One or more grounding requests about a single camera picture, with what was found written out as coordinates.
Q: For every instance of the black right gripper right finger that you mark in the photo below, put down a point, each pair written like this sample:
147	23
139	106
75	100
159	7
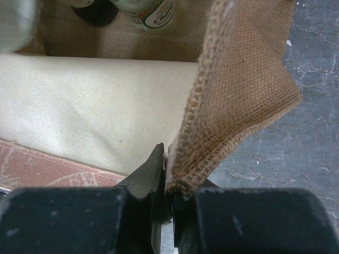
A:
251	220

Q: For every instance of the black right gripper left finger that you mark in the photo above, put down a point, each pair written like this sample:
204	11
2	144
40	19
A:
125	218

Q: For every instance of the burlap canvas tote bag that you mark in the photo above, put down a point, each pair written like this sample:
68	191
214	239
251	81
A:
104	97

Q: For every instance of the red-capped beverage bottle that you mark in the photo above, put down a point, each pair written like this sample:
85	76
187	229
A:
97	13

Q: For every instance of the brown wooden board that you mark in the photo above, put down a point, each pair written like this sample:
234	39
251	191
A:
24	167

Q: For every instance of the green soda water bottle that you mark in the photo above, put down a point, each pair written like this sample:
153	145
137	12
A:
150	15

